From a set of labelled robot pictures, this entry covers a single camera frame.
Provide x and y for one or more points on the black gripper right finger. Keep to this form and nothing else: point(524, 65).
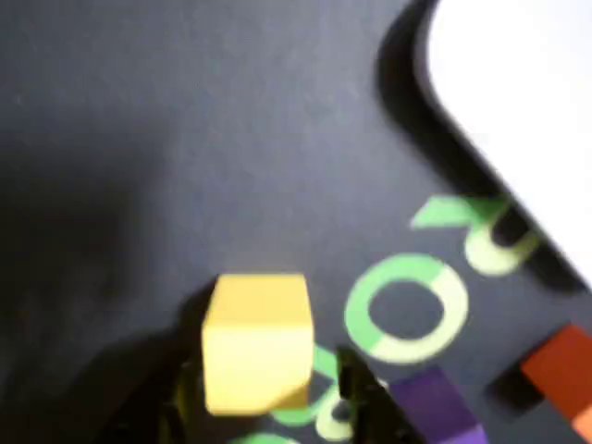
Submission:
point(365, 407)

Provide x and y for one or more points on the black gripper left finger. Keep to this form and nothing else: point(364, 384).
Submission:
point(148, 398)

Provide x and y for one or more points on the purple wooden cube block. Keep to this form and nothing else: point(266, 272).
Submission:
point(439, 407)

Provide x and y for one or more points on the yellow wooden cube block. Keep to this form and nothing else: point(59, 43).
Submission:
point(256, 347)

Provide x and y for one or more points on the orange wooden cube block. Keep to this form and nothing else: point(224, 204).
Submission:
point(564, 365)

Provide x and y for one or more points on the white rounded metal tray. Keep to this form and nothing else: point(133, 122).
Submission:
point(518, 92)

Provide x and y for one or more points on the black mat with WOWROBO print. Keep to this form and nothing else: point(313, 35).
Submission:
point(185, 139)

